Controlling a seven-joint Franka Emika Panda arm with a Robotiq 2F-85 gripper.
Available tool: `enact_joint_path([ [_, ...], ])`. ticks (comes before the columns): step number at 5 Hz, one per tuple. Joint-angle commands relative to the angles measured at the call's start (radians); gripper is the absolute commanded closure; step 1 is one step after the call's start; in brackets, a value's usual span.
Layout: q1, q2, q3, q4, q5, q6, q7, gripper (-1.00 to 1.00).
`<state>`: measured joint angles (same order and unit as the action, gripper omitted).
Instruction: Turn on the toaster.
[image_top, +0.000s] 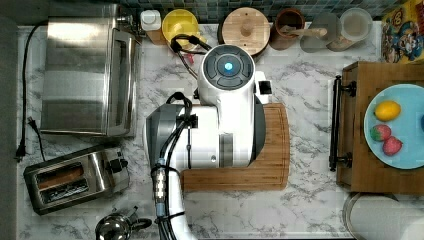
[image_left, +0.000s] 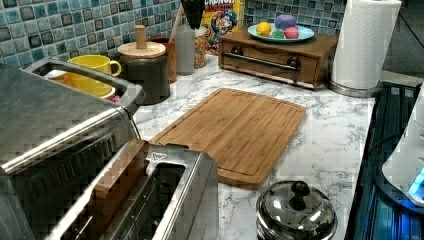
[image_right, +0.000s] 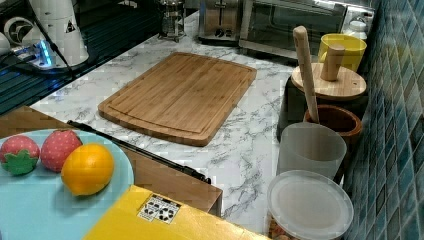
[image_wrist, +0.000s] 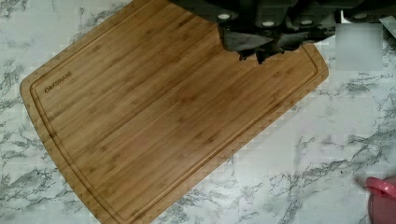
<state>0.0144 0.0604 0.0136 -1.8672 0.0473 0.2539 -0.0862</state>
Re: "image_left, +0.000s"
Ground silver two-slot toaster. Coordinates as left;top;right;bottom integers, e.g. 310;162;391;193
43;144;218;240

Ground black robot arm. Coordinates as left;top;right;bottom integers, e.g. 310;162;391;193
180;0;205;29

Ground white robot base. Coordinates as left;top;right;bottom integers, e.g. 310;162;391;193
375;83;423;214

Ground stainless steel toaster oven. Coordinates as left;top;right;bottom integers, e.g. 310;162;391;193
0;60;144;240

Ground bamboo cutting board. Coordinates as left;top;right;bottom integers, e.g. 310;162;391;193
152;88;306;190

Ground sprinkle patterned cup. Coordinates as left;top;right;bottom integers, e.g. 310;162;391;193
194;26;206;68

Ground grey frosted tumbler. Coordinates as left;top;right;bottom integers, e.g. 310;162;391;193
175;24;195;75

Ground brown wooden utensil holder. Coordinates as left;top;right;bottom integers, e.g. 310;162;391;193
151;37;177;83

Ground dark canister with wooden lid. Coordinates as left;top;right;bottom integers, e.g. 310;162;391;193
118;25;170;105

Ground yellow cereal box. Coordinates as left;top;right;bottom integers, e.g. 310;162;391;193
201;0;245;55

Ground yellow toy lemon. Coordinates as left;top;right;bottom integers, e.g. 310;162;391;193
256;22;272;37

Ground light blue plate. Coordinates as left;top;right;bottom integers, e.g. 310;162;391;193
247;23;315;43

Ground green toy fruit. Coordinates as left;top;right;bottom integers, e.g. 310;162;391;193
272;29;285;39

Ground wooden drawer box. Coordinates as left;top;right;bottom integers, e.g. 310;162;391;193
218;30;337;89

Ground steel pot with lid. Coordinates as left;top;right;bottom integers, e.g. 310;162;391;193
256;181;338;240

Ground pink toy fruit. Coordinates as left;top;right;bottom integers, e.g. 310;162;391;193
284;27;299;39

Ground purple toy fruit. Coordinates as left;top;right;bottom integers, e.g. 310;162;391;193
274;14;296;30

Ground yellow ceramic mug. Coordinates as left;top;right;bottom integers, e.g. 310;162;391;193
68;55;122;76

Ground brown toast slice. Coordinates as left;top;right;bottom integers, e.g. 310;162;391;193
88;139;149;240

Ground yellow bowl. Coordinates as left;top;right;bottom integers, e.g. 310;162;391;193
52;71;115;98

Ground white paper towel roll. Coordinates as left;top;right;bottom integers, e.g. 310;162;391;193
328;0;401;98

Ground black power cable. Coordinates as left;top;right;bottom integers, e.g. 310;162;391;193
367;133;403;155

